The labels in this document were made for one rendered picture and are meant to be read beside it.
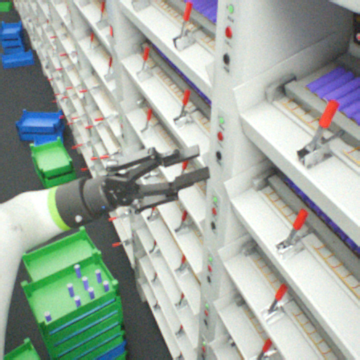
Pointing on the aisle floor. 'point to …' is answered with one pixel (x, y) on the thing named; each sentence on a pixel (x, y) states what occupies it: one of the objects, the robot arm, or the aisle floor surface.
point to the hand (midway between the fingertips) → (188, 166)
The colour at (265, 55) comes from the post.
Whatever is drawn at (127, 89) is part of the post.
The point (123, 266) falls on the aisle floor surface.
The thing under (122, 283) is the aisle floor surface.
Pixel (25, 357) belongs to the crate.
